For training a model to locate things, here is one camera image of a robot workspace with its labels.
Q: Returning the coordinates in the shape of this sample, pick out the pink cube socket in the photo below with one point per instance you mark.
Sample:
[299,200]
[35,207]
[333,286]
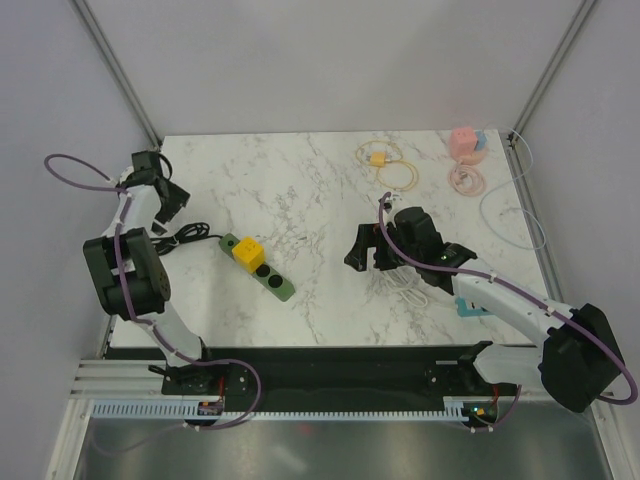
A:
[462,142]

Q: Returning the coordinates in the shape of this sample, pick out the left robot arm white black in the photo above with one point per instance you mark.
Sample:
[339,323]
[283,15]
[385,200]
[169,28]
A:
[131,281]

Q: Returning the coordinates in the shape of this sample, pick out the yellow cube socket adapter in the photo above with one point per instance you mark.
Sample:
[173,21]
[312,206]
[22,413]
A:
[249,254]

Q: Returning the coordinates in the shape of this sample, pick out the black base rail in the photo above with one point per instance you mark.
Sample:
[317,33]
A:
[338,378]

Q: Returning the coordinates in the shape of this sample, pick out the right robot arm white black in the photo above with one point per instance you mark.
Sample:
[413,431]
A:
[573,355]

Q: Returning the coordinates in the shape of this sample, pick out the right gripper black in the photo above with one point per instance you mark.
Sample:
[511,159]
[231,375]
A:
[368,235]

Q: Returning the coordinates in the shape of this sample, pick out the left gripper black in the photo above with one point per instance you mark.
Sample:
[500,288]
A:
[178,197]

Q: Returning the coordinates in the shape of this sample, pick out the small orange charger plug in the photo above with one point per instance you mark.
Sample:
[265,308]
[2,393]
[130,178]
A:
[378,159]

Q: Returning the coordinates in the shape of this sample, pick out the white slotted cable duct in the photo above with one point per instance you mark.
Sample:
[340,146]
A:
[193,410]

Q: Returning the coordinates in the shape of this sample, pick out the blue plug adapter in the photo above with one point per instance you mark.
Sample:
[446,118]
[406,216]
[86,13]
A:
[481,140]

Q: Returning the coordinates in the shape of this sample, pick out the teal power strip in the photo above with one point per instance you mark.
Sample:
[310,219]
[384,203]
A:
[466,309]

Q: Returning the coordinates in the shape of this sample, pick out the green power strip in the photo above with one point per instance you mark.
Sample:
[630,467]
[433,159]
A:
[266,275]

